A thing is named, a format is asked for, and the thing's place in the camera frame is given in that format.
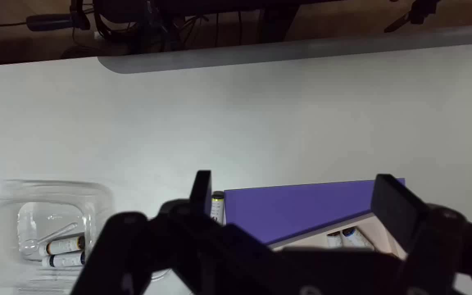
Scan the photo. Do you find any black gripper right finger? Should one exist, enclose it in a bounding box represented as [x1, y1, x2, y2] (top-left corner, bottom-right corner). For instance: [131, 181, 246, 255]
[371, 173, 430, 255]

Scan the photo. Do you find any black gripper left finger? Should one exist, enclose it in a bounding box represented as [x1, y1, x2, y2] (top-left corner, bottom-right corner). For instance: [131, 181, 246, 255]
[190, 170, 212, 214]

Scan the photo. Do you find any wooden compartment tray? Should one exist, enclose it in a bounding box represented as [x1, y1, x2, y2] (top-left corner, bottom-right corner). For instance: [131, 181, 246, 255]
[272, 212, 407, 258]

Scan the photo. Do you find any purple tray lid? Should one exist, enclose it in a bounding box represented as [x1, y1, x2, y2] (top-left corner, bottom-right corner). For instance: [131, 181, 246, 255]
[222, 176, 407, 248]

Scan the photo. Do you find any clear plastic container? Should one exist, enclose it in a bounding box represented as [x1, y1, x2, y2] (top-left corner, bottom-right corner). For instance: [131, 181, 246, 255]
[0, 180, 113, 293]

